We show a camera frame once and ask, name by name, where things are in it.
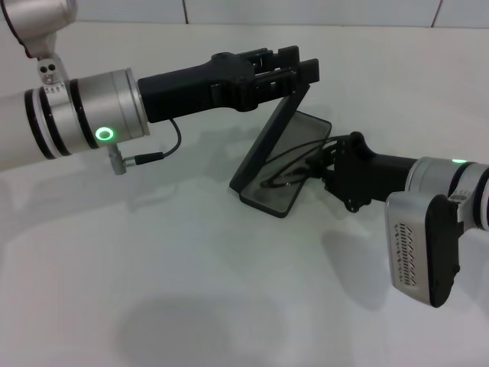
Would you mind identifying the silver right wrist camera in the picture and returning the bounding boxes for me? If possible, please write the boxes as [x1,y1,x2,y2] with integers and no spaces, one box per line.
[384,190,466,310]

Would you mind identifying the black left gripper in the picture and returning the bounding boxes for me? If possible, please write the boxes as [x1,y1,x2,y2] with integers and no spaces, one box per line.
[137,45,300,125]

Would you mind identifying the black glasses case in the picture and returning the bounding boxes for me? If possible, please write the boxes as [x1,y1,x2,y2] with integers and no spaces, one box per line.
[228,83,333,220]

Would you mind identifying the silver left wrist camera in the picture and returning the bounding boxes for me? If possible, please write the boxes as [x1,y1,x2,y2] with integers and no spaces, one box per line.
[0,0,78,88]

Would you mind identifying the thin black left gripper cable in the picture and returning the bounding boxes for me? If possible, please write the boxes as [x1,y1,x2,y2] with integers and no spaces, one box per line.
[108,118,183,177]

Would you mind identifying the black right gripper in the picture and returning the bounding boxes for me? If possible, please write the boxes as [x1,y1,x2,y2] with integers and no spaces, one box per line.
[307,132,416,213]

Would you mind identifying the black thin-frame glasses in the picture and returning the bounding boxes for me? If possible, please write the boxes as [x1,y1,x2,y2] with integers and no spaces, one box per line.
[259,135,345,189]

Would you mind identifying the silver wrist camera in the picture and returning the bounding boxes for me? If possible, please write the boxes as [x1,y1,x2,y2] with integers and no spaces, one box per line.
[384,190,466,310]
[0,0,78,88]

